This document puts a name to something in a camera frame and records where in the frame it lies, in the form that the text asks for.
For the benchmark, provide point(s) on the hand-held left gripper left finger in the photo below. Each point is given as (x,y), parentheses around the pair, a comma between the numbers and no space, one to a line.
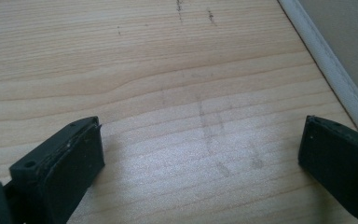
(62,168)

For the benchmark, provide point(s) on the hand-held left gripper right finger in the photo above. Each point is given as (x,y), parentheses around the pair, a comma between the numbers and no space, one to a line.
(341,158)

